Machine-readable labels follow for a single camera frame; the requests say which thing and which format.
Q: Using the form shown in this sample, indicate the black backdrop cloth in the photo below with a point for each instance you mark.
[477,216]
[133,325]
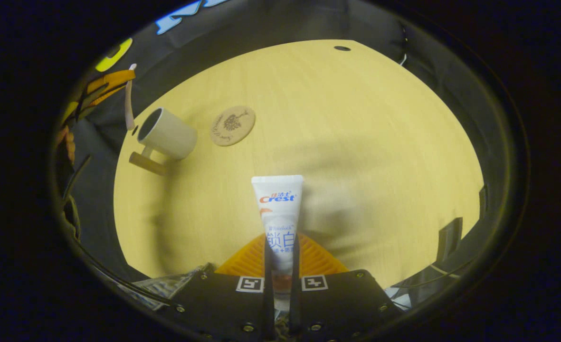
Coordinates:
[261,23]

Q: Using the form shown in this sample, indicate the white toothpaste tube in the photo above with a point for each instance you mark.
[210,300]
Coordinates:
[278,209]

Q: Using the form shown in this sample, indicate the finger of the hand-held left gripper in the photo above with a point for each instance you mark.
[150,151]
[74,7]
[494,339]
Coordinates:
[104,97]
[111,78]

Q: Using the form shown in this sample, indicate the wooden desktop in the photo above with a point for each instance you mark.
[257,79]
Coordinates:
[356,142]

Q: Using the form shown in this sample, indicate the round wooden coaster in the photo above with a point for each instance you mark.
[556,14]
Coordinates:
[232,126]

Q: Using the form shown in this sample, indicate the white toothbrush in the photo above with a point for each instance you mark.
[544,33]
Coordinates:
[129,109]

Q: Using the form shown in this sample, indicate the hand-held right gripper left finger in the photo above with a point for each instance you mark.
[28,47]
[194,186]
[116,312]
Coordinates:
[269,294]

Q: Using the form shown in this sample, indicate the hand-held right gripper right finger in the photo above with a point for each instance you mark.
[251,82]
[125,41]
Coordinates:
[295,294]

